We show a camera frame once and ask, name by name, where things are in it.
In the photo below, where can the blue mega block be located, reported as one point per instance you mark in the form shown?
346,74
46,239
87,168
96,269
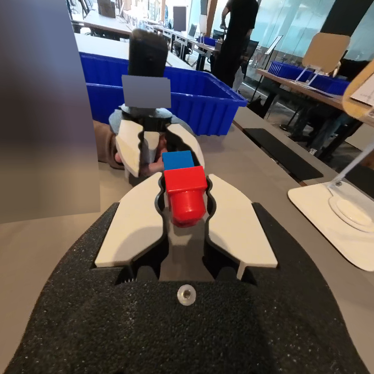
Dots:
178,160

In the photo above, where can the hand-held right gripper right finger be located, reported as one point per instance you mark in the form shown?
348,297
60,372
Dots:
241,230

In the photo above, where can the person's left hand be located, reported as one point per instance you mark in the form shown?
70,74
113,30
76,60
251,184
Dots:
156,171

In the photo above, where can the blue plastic bin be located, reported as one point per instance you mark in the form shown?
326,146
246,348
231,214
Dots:
330,86
286,71
209,41
204,117

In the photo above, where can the person's left forearm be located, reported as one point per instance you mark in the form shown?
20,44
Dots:
105,146

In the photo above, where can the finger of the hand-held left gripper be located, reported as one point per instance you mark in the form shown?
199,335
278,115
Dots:
128,146
187,137

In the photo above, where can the red single-stud mega block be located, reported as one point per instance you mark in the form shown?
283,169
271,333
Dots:
184,181

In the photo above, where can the instruction sheet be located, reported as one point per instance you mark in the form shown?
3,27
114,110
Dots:
365,95

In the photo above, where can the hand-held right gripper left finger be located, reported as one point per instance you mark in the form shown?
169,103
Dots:
131,230

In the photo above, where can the white office table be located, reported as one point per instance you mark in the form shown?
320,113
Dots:
102,43

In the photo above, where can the black table mat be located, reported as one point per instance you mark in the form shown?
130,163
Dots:
286,157

